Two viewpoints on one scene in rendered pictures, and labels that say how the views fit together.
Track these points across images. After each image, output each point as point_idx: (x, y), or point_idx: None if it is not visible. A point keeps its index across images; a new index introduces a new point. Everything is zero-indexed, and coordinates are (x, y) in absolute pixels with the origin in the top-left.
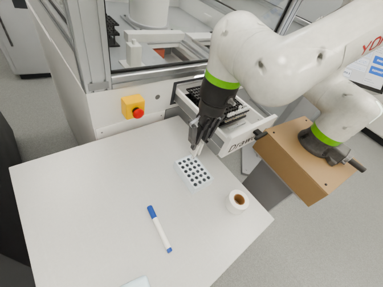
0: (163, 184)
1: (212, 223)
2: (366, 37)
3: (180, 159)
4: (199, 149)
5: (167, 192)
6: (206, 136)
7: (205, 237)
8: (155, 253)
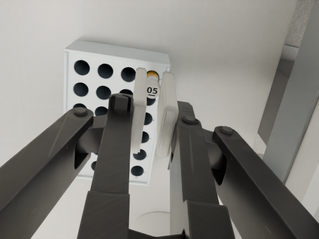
0: (3, 75)
1: (69, 228)
2: None
3: (94, 55)
4: (157, 117)
5: (2, 105)
6: (170, 182)
7: (34, 235)
8: None
